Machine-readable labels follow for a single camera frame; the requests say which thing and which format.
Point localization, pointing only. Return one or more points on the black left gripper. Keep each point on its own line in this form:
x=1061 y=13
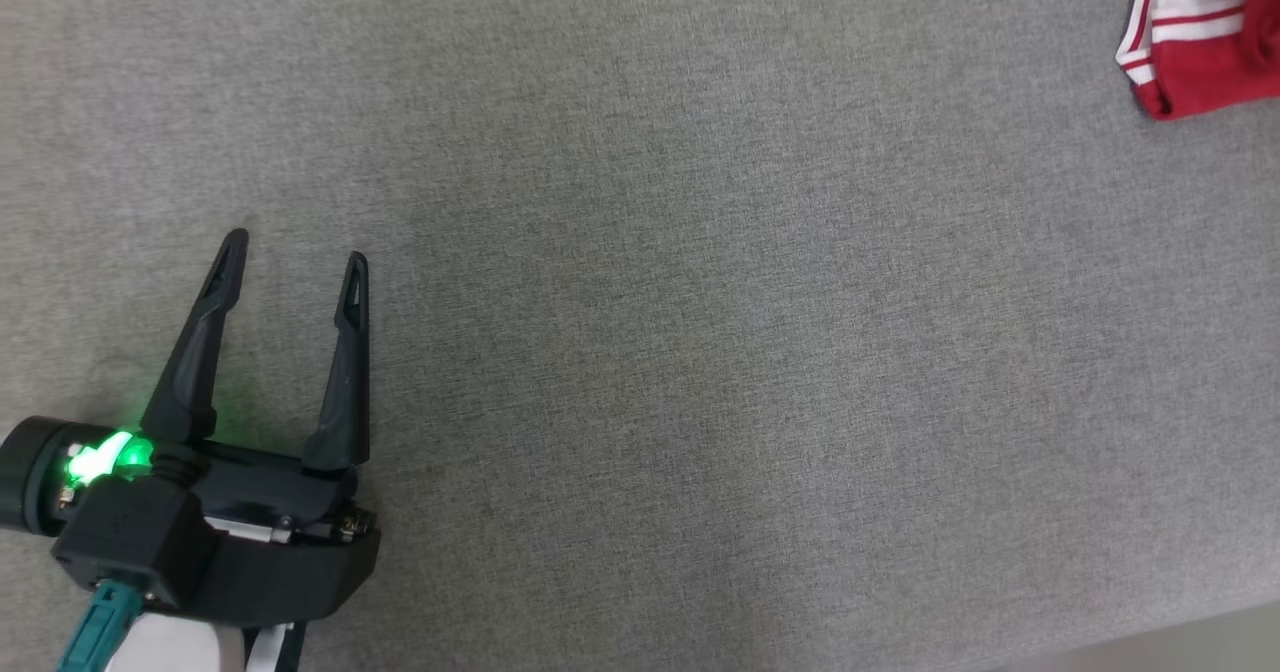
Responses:
x=290 y=552

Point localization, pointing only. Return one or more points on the red shorts with striped trim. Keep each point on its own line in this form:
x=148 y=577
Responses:
x=1210 y=72

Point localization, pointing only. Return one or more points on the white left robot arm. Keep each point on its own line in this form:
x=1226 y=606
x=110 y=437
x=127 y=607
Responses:
x=170 y=652

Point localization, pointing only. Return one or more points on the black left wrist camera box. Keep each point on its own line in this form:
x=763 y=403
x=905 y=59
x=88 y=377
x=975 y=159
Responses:
x=130 y=542

